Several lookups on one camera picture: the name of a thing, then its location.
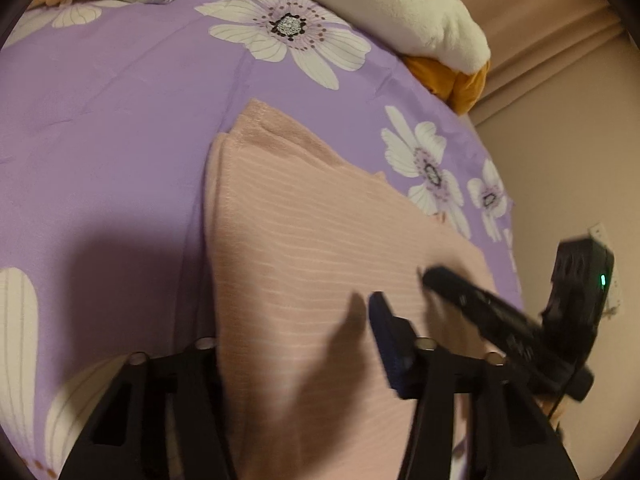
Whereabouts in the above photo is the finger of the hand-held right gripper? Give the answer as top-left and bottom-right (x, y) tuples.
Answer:
(422, 266), (546, 356)

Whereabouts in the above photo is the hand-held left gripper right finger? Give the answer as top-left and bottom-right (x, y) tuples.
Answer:
(368, 291), (581, 480)

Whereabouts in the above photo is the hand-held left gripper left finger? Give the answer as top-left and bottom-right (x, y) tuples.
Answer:
(59, 337), (237, 480)

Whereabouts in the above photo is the pink long-sleeve sweater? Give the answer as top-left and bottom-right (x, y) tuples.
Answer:
(204, 99), (571, 480)

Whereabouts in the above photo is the mustard orange cloth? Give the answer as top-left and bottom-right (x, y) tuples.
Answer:
(402, 55), (490, 115)

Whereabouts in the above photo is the purple floral blanket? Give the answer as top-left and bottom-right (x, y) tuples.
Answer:
(0, 0), (523, 480)

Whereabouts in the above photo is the pink curtain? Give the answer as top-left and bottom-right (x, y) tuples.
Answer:
(435, 0), (626, 126)

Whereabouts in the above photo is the white fluffy blanket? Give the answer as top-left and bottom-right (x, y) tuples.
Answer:
(252, 0), (492, 75)

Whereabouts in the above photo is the white wall socket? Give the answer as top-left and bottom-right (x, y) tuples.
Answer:
(589, 222), (624, 318)

